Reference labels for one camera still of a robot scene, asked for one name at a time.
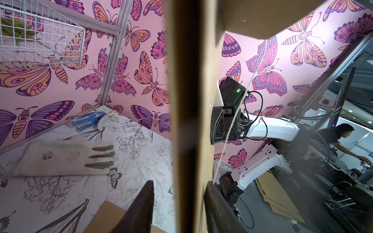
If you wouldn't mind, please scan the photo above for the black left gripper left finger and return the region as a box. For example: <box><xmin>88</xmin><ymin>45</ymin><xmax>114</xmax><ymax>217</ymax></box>
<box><xmin>110</xmin><ymin>180</ymin><xmax>154</xmax><ymax>233</ymax></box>

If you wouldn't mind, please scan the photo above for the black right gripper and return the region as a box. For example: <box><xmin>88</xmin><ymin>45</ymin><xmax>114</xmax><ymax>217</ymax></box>
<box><xmin>210</xmin><ymin>106</ymin><xmax>248</xmax><ymax>145</ymax></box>

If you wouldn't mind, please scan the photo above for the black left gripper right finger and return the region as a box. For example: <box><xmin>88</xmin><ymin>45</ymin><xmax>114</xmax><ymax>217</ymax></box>
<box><xmin>204</xmin><ymin>181</ymin><xmax>247</xmax><ymax>233</ymax></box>

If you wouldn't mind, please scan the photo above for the brown kraft file bag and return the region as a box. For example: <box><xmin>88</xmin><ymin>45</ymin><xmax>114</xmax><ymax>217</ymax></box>
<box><xmin>166</xmin><ymin>1</ymin><xmax>322</xmax><ymax>233</ymax></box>

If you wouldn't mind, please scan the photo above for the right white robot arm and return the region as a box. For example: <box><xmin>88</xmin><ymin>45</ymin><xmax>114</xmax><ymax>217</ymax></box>
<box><xmin>210</xmin><ymin>106</ymin><xmax>300</xmax><ymax>190</ymax></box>

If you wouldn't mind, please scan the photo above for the bottom kraft file bag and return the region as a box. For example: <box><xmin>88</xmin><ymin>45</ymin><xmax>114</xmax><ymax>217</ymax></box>
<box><xmin>83</xmin><ymin>201</ymin><xmax>165</xmax><ymax>233</ymax></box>

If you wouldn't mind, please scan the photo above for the person in background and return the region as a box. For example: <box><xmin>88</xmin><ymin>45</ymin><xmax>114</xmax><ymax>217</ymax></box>
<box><xmin>316</xmin><ymin>123</ymin><xmax>372</xmax><ymax>165</ymax></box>

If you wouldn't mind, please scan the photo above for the blue dotted knit glove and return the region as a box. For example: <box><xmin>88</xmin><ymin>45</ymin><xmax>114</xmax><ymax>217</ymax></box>
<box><xmin>71</xmin><ymin>111</ymin><xmax>107</xmax><ymax>132</ymax></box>

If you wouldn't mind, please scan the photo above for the small succulent in basket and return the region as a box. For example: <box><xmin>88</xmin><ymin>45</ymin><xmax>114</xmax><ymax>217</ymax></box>
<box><xmin>1</xmin><ymin>17</ymin><xmax>37</xmax><ymax>46</ymax></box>

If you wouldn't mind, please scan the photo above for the aluminium frame post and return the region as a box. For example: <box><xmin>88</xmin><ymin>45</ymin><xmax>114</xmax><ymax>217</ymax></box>
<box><xmin>98</xmin><ymin>0</ymin><xmax>134</xmax><ymax>106</ymax></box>

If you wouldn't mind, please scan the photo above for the white wire basket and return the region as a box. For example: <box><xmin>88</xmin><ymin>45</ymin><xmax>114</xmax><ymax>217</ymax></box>
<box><xmin>1</xmin><ymin>1</ymin><xmax>86</xmax><ymax>70</ymax></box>

